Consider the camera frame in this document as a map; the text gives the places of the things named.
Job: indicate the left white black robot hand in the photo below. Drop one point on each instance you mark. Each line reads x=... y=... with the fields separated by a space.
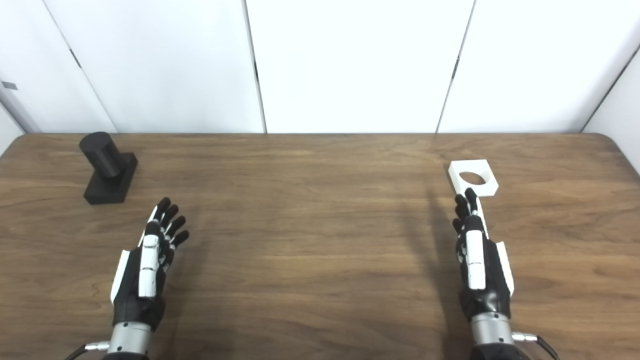
x=148 y=270

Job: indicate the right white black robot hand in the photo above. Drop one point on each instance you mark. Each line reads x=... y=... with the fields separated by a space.
x=476 y=265

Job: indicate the white square piece with hole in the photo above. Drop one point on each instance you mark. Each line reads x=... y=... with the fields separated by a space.
x=487 y=184

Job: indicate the black peg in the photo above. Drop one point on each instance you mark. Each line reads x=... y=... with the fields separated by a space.
x=107 y=180

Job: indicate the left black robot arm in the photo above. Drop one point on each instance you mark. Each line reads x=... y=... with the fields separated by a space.
x=129 y=341

